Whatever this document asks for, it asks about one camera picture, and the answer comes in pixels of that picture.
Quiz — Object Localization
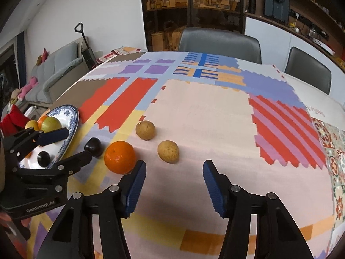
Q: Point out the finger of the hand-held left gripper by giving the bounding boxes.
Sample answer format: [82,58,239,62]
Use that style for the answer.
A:
[5,128,69,168]
[52,137,102,175]

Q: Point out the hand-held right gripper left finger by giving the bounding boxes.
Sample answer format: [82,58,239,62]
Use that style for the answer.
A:
[43,160,147,259]

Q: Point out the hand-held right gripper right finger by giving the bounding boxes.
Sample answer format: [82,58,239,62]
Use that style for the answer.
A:
[203,160,314,259]

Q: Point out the yellow pear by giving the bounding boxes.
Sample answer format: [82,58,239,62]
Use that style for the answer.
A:
[40,117,63,133]

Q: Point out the dark plum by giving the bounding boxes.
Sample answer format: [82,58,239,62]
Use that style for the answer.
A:
[37,152,51,167]

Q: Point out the blue patterned white plate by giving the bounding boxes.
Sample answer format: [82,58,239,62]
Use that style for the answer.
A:
[18,104,80,170]

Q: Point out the brown kiwi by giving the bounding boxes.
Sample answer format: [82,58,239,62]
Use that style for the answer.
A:
[157,140,180,164]
[135,120,156,141]

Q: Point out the red cloth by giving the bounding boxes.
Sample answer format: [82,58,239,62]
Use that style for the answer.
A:
[0,105,31,139]

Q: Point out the pink plush toy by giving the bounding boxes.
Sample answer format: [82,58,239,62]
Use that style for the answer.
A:
[17,76,38,98]

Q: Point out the grey sofa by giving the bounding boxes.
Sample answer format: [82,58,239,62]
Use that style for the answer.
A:
[11,41,90,106]

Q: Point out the colourful patchwork tablecloth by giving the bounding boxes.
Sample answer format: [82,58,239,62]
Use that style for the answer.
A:
[25,51,339,259]

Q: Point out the red plush toy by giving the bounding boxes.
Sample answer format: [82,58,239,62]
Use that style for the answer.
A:
[36,48,49,66]

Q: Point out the black upright vacuum cleaner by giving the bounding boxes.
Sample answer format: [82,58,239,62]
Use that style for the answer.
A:
[74,23,97,70]

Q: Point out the folded striped cloth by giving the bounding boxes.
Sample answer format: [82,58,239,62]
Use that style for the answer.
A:
[111,46,148,57]

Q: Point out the tile patterned cloth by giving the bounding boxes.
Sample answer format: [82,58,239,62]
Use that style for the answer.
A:
[310,117,345,251]

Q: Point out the grey chair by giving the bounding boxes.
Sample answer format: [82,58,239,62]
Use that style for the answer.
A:
[178,27,262,64]
[284,46,332,95]

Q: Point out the dark glass cabinet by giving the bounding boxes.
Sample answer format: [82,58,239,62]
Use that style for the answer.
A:
[140,0,246,52]

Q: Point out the black wall appliance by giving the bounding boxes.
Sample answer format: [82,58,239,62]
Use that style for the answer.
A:
[264,0,290,24]

